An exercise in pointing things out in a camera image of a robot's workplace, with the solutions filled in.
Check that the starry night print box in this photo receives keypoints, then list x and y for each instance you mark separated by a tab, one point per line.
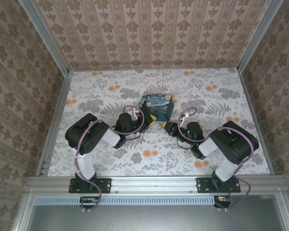
156	106

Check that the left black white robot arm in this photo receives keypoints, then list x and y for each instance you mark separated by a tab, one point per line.
85	163

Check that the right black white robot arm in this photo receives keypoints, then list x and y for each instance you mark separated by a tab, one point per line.
226	168

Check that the floral patterned table cover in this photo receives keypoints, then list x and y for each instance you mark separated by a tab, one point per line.
159	163

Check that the small connector board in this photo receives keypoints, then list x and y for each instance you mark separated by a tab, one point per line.
89	200
222	199

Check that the grey metal panel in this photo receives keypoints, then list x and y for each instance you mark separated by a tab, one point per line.
154	219

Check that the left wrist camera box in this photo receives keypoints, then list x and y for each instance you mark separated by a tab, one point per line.
135	112

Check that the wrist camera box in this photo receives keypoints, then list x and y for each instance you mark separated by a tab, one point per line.
184	118
135	112

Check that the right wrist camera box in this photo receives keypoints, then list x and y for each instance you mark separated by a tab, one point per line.
184	118

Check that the aluminium back rail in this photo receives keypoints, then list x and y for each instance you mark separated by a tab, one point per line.
154	69

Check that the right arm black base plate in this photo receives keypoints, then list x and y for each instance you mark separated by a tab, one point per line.
204	185

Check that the aluminium front rail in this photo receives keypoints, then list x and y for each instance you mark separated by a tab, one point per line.
154	184

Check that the aluminium side rail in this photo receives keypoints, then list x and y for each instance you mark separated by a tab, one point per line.
60	106
255	115

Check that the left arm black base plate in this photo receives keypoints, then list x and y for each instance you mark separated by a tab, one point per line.
103	185

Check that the aluminium corner post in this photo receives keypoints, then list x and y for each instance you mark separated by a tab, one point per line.
45	38
257	36

